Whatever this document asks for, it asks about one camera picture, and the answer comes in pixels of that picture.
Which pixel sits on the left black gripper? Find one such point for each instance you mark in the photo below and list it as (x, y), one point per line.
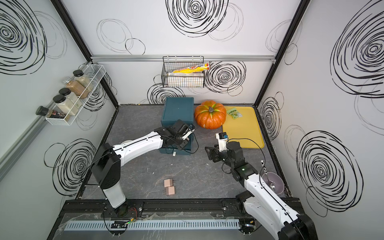
(185, 143)

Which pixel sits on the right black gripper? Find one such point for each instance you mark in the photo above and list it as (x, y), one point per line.
(214, 152)

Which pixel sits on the teal drawer cabinet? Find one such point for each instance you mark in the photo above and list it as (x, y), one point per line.
(178, 108)

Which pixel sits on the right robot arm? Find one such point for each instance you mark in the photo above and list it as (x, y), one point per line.
(259, 200)

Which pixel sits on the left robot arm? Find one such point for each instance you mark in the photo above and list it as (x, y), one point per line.
(108, 161)

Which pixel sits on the orange pumpkin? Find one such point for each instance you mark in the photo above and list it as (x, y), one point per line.
(210, 115)

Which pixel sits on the yellow tray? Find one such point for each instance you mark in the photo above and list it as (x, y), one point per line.
(245, 128)

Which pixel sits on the green snack packet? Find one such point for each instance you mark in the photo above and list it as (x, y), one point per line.
(234, 113)

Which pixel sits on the white bowl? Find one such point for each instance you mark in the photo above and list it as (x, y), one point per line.
(126, 142)

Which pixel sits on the metal spoon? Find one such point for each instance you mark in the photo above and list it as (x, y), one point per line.
(270, 183)

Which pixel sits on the purple bowl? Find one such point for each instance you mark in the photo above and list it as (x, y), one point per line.
(280, 186)

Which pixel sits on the yellow snack tube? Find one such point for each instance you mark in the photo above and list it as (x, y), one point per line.
(193, 69)

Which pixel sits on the spice jar white powder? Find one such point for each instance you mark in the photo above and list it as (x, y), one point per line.
(71, 96)

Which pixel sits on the spice jar brown powder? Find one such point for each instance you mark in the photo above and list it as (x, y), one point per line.
(80, 84)

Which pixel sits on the spice jar cream powder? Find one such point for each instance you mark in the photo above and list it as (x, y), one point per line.
(65, 105)

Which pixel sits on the small dark spice bottle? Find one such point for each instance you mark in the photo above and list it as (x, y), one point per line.
(49, 113)

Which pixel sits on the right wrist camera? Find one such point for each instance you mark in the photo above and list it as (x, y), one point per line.
(222, 141)

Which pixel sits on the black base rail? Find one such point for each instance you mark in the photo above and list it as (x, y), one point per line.
(229, 207)

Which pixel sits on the black wire wall basket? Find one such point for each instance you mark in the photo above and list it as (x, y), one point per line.
(177, 80)

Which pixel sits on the grey cable duct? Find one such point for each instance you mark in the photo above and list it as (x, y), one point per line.
(231, 224)

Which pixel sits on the clear wall spice shelf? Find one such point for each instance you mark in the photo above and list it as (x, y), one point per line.
(80, 100)

